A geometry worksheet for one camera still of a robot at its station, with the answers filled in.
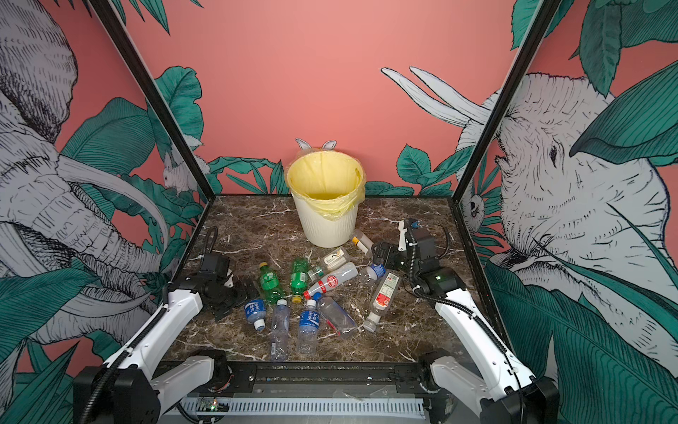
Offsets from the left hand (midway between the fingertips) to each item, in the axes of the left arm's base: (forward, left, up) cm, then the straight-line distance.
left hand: (248, 295), depth 82 cm
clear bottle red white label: (-1, -44, -2) cm, 44 cm away
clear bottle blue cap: (+9, -42, -3) cm, 43 cm away
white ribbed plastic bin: (+22, -22, +3) cm, 31 cm away
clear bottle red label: (+8, -31, -2) cm, 32 cm away
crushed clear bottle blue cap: (-5, -28, -7) cm, 29 cm away
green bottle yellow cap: (+6, -5, -2) cm, 8 cm away
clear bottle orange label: (+23, -38, -5) cm, 45 cm away
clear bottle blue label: (-4, -3, -3) cm, 5 cm away
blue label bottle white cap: (-9, -19, -7) cm, 22 cm away
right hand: (+7, -42, +15) cm, 45 cm away
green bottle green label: (+5, -15, -3) cm, 16 cm away
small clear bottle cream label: (+13, -28, -2) cm, 31 cm away
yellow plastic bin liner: (+43, -27, +7) cm, 51 cm away
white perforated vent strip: (-30, -41, -7) cm, 51 cm away
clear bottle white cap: (-9, -10, -8) cm, 15 cm away
